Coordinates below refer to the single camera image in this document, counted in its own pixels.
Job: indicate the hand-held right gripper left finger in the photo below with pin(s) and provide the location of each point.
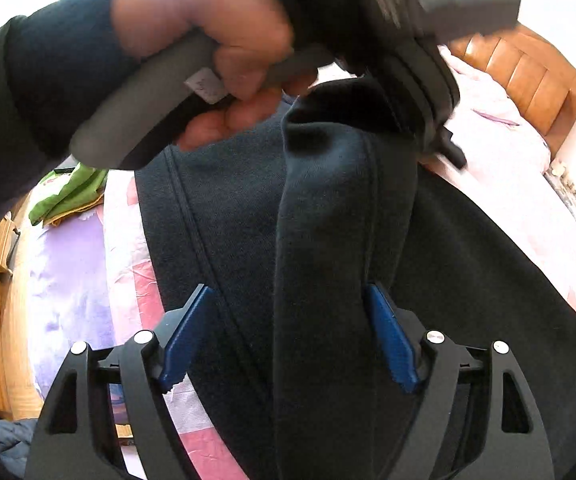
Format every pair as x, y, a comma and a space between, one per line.
188, 335

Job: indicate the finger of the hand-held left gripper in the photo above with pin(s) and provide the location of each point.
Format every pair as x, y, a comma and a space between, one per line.
451, 149

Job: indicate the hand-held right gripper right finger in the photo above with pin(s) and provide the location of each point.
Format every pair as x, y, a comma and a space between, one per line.
390, 340

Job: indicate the black pants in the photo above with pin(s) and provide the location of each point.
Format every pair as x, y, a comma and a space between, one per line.
318, 210

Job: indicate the person's left hand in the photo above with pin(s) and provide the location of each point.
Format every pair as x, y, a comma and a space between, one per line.
203, 0

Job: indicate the pink quilt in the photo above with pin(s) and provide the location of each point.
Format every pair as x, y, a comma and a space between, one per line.
487, 125

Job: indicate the pink checked bed sheet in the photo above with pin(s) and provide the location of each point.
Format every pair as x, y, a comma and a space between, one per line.
123, 260

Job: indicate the wooden headboard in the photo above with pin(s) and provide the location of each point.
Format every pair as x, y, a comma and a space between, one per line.
517, 65

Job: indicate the grey patterned cloth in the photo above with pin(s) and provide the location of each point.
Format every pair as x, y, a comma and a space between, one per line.
570, 200

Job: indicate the green cloth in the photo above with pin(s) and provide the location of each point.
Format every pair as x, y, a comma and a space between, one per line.
68, 192

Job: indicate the blue jacket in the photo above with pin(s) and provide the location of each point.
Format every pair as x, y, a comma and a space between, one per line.
8, 447

